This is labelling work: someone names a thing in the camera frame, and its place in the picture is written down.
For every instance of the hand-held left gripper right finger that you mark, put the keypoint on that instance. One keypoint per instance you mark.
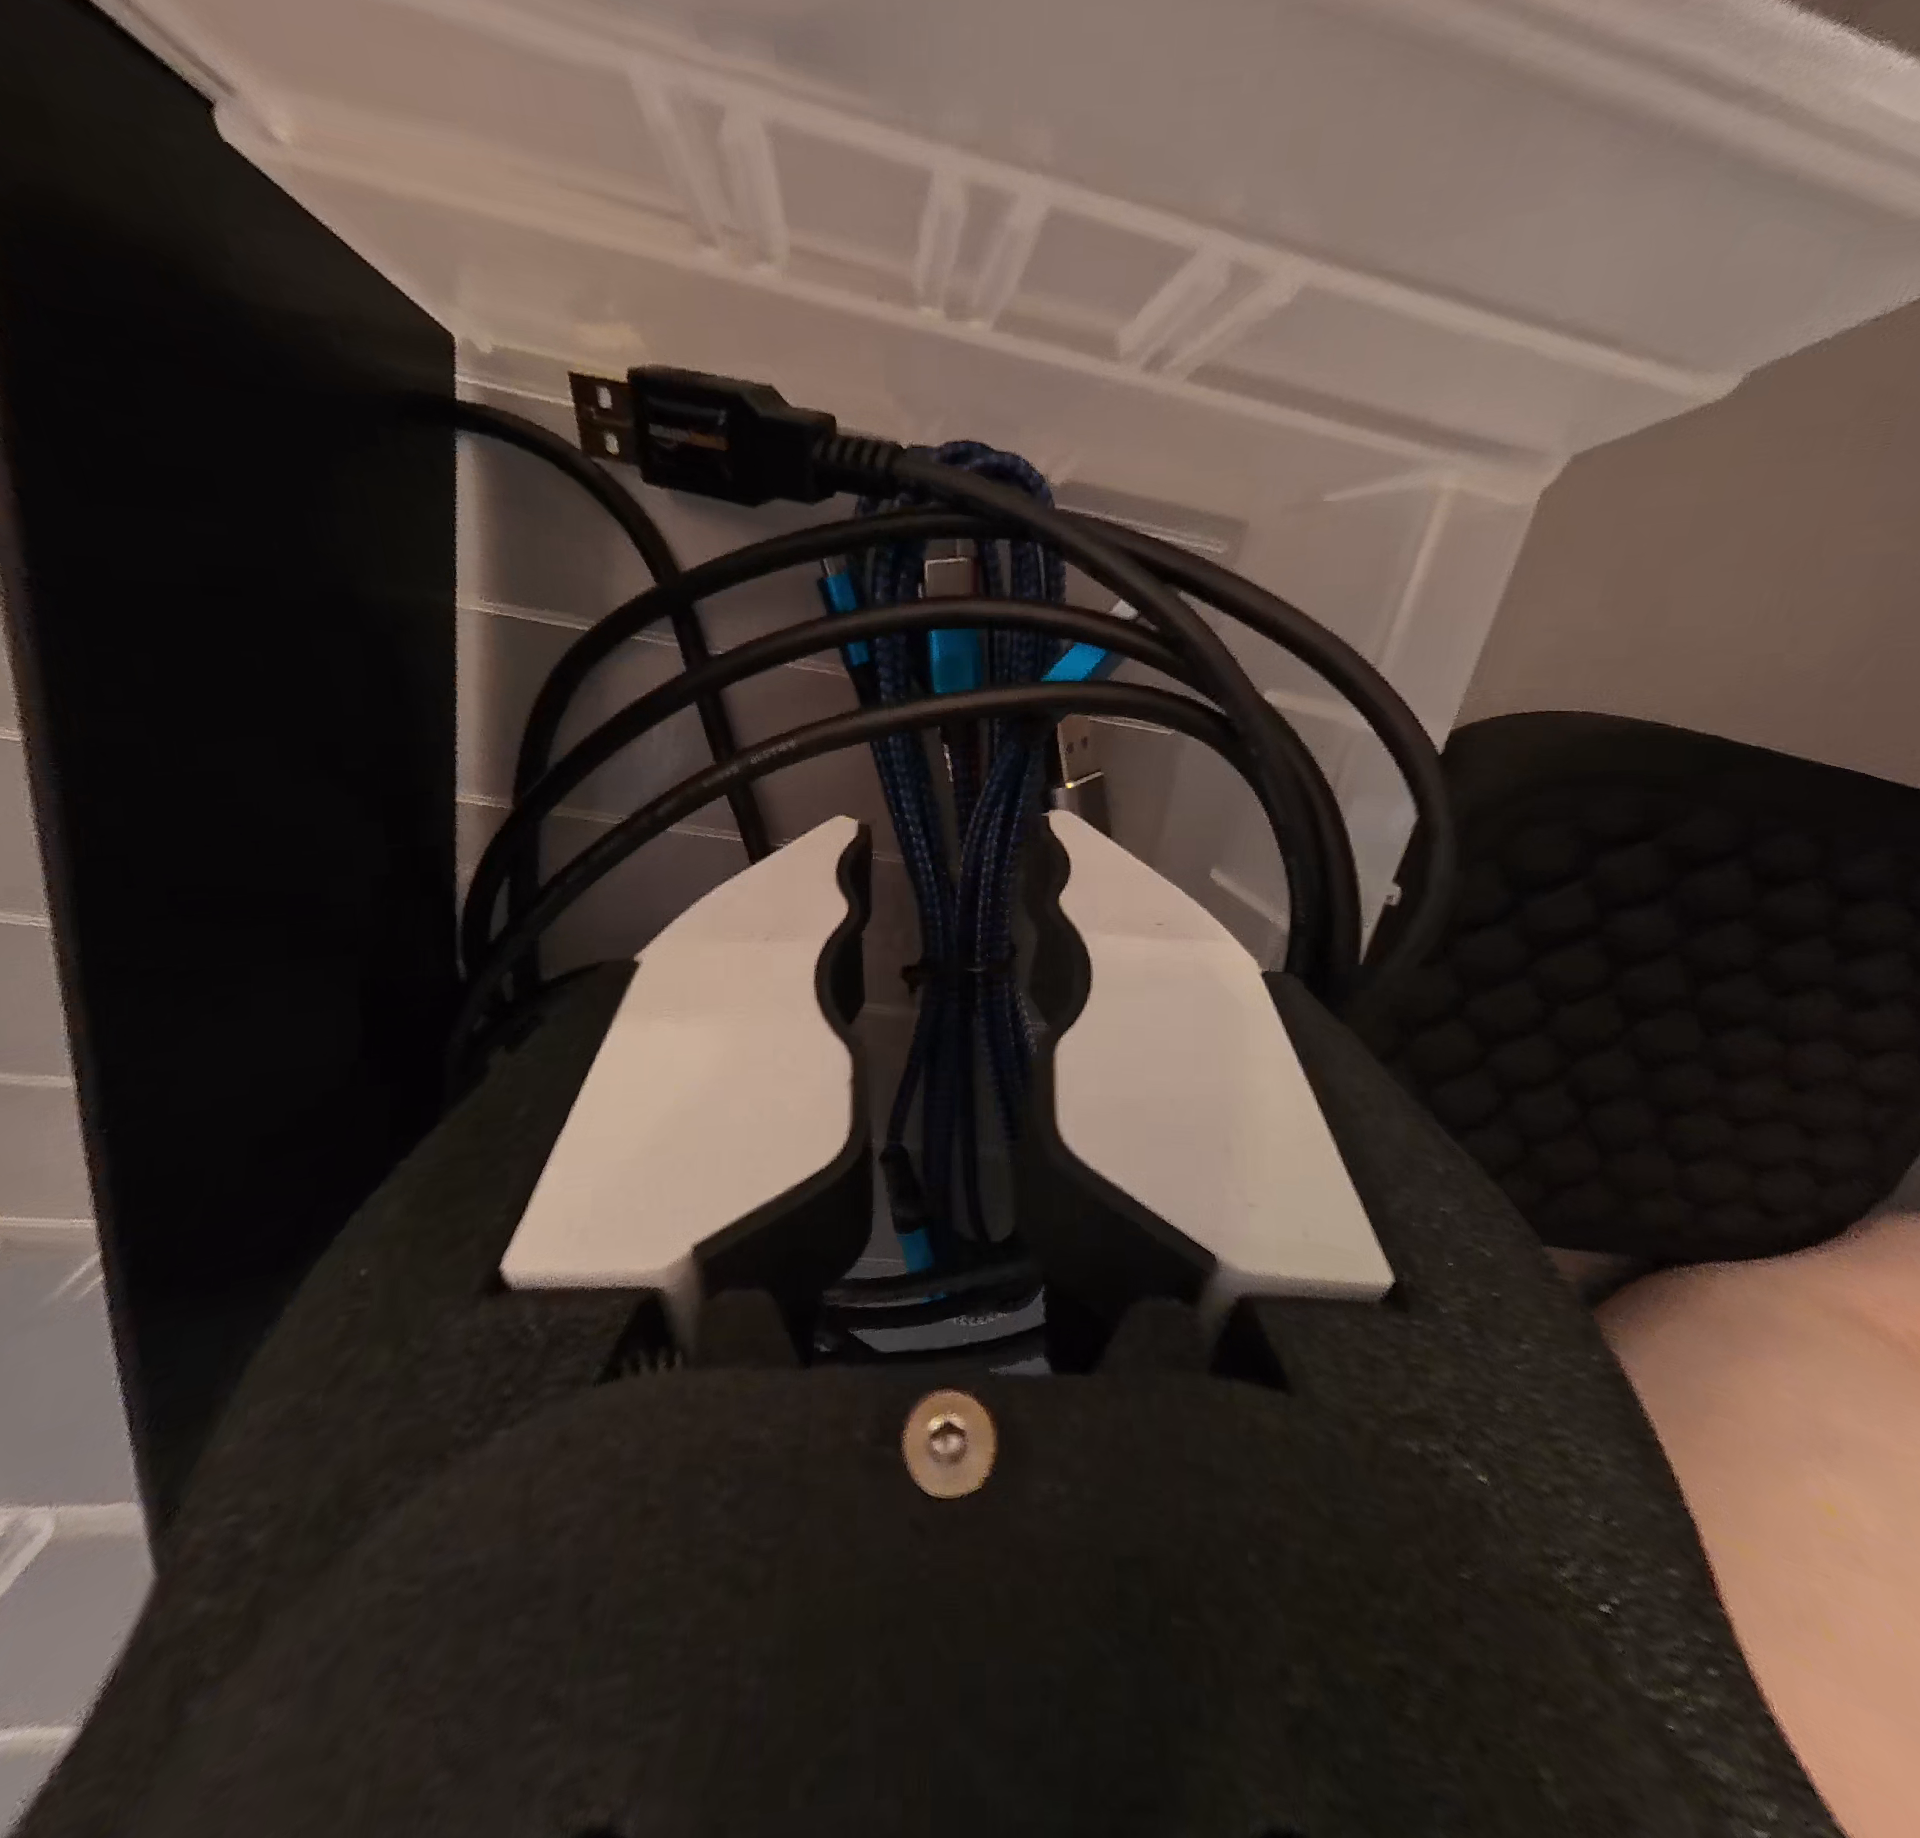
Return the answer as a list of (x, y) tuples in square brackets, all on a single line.
[(1215, 1120)]

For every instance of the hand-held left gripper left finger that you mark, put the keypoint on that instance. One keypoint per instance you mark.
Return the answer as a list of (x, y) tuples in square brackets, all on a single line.
[(690, 1120)]

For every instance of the clear plastic bin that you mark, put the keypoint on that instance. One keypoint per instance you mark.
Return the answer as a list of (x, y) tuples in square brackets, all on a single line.
[(1050, 70)]

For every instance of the person's right forearm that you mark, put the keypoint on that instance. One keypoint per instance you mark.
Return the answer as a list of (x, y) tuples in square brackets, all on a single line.
[(1800, 1494)]

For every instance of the black mesh pad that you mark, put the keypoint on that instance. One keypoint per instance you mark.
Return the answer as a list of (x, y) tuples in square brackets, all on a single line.
[(1651, 969)]

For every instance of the black bin divider plate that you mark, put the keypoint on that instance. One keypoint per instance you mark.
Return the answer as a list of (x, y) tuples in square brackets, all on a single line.
[(226, 670)]

